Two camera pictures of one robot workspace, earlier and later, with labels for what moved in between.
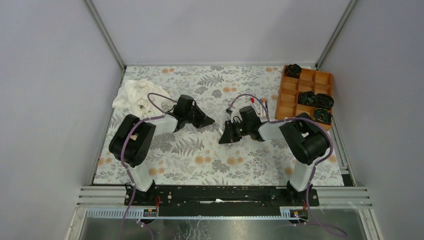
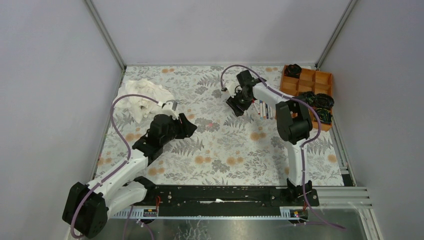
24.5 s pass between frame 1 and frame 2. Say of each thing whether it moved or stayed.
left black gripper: moved
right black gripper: moved
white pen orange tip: stayed
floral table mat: stayed
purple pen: stayed
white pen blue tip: stayed
